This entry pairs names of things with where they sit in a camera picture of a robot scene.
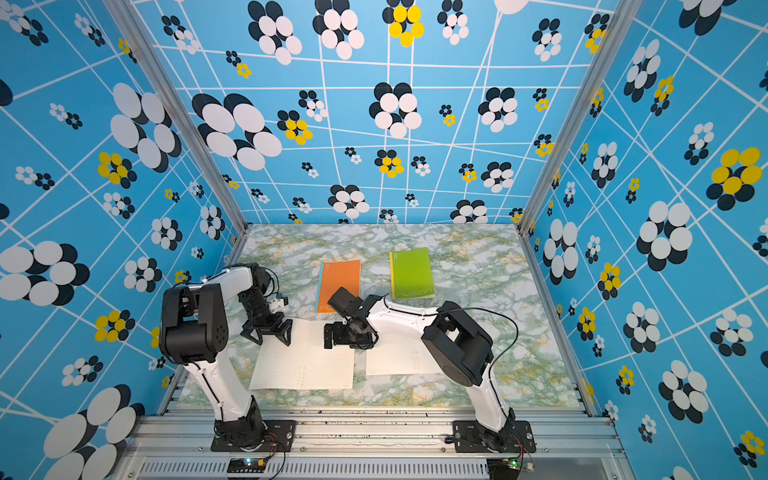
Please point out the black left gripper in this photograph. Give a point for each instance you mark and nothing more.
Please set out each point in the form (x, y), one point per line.
(274, 327)

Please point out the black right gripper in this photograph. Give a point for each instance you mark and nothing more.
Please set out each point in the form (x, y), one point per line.
(336, 329)

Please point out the green cover notebook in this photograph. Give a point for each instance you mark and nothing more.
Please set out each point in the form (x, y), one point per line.
(305, 364)
(411, 274)

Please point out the orange cover notebook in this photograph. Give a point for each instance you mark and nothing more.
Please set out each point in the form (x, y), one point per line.
(335, 275)

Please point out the lined notebook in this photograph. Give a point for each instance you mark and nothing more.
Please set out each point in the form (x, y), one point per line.
(400, 355)

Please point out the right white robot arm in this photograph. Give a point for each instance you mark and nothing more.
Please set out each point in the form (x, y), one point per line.
(460, 346)

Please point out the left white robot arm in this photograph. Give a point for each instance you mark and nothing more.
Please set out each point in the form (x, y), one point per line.
(194, 333)

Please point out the left controller board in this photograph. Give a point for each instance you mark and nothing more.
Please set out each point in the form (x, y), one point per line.
(246, 466)

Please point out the controller board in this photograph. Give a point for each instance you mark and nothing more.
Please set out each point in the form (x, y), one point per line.
(246, 466)
(503, 469)

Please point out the right controller board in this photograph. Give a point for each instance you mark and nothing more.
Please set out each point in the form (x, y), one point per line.
(503, 469)

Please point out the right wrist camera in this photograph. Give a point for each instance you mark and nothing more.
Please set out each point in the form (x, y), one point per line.
(344, 302)

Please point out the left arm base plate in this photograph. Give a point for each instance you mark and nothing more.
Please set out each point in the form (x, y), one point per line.
(243, 436)

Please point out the aluminium frame rail front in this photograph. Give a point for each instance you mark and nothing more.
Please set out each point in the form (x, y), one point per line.
(377, 443)

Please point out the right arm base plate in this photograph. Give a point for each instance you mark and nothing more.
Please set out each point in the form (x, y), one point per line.
(471, 437)

